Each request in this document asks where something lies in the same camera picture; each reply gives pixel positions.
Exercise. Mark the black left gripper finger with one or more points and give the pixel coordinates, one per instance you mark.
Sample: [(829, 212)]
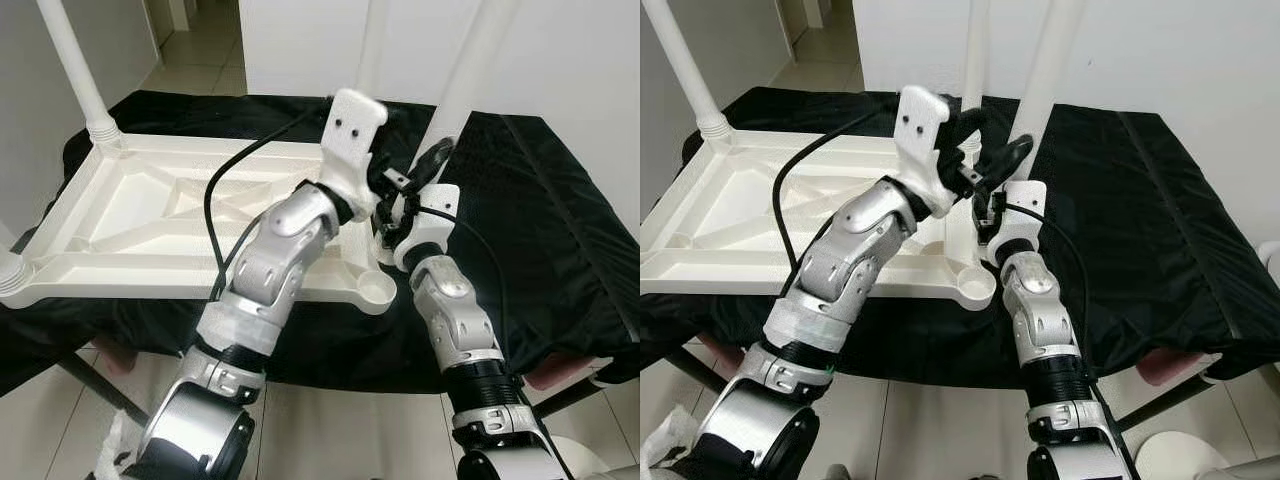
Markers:
[(1025, 148), (448, 150)]

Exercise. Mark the white plastic table top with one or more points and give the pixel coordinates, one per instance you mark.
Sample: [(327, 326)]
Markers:
[(130, 215), (720, 215)]

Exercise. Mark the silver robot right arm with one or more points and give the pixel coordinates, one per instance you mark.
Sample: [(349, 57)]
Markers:
[(455, 320), (1040, 320)]

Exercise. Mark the black cloth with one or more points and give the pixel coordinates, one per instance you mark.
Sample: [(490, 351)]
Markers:
[(1170, 220), (560, 220)]

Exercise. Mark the pink folding table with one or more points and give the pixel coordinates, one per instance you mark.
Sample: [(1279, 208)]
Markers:
[(560, 370), (1170, 365)]

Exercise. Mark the white round stand base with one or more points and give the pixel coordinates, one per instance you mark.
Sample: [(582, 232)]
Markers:
[(590, 460), (1185, 458)]

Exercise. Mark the crumpled clear plastic wrap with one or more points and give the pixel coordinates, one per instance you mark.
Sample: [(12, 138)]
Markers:
[(670, 435), (115, 440)]

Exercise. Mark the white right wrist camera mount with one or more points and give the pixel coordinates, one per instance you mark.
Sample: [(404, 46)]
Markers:
[(1022, 215), (428, 220)]

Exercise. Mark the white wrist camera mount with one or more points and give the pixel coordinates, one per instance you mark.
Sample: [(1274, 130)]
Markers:
[(1022, 215), (428, 220), (920, 130), (350, 140)]

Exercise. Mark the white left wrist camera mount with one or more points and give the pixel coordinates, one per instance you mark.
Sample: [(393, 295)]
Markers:
[(350, 140), (920, 130)]

